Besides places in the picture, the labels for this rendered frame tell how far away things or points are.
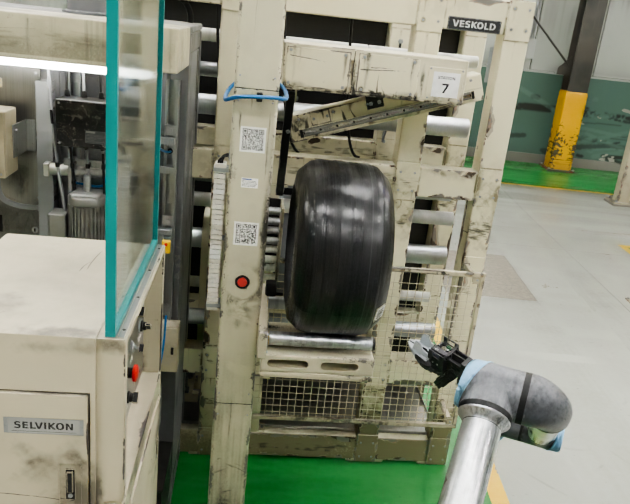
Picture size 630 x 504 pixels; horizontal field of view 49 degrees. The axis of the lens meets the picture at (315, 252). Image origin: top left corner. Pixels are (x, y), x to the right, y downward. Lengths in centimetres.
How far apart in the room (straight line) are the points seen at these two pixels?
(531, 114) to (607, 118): 121
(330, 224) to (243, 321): 48
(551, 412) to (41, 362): 104
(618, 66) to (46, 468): 1115
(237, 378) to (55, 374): 102
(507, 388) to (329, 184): 81
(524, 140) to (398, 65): 932
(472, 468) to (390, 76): 131
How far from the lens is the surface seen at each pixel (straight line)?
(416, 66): 232
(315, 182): 202
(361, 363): 219
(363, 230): 196
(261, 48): 200
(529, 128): 1156
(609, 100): 1191
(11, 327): 140
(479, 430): 152
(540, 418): 157
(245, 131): 203
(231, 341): 225
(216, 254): 215
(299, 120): 243
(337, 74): 228
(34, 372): 140
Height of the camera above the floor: 187
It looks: 19 degrees down
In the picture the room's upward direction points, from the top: 6 degrees clockwise
